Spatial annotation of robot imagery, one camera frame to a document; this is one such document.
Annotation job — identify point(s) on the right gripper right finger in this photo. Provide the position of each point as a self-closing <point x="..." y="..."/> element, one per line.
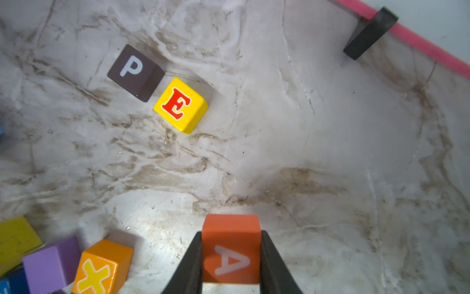
<point x="275" y="277"/>

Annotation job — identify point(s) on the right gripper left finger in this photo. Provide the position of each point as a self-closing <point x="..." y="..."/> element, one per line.
<point x="188" y="277"/>

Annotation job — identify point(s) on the orange A block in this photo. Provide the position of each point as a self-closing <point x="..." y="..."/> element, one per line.
<point x="231" y="248"/>

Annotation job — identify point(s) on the yellow E block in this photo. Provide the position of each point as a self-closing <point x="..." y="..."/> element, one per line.
<point x="181" y="106"/>

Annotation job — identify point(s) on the dark P block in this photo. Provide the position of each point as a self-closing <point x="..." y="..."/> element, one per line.
<point x="136" y="73"/>

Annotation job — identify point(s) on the whiteboard with PEAR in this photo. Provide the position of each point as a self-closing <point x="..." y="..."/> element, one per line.
<point x="440" y="29"/>

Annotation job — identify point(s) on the orange X block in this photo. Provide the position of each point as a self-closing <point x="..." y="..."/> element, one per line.
<point x="103" y="268"/>

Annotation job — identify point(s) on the purple block upper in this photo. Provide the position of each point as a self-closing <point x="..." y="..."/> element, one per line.
<point x="53" y="267"/>

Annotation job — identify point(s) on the blue 9 block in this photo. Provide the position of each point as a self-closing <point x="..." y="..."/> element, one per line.
<point x="14" y="282"/>

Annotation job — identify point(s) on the yellow-green X block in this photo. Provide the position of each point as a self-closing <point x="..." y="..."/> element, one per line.
<point x="18" y="239"/>

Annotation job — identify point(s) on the whiteboard black foot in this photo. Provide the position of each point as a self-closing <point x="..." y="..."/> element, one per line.
<point x="368" y="32"/>

